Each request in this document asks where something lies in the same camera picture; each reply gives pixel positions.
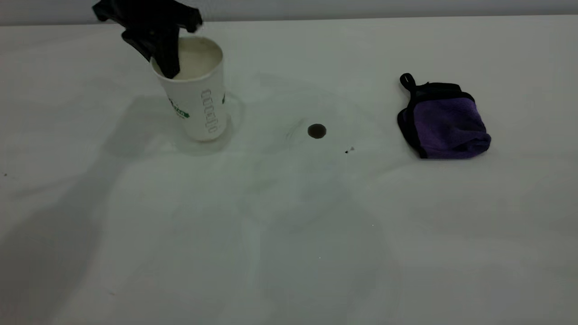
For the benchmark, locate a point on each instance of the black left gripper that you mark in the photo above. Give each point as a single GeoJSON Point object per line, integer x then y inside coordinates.
{"type": "Point", "coordinates": [149, 13]}

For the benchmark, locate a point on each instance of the white paper coffee cup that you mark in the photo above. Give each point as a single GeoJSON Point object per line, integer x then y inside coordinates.
{"type": "Point", "coordinates": [203, 108]}

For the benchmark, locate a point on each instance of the purple cloth with black trim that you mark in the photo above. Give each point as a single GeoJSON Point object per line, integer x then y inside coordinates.
{"type": "Point", "coordinates": [445, 126]}

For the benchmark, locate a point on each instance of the dark coffee spill spot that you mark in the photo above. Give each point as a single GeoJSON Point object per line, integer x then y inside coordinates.
{"type": "Point", "coordinates": [316, 131]}

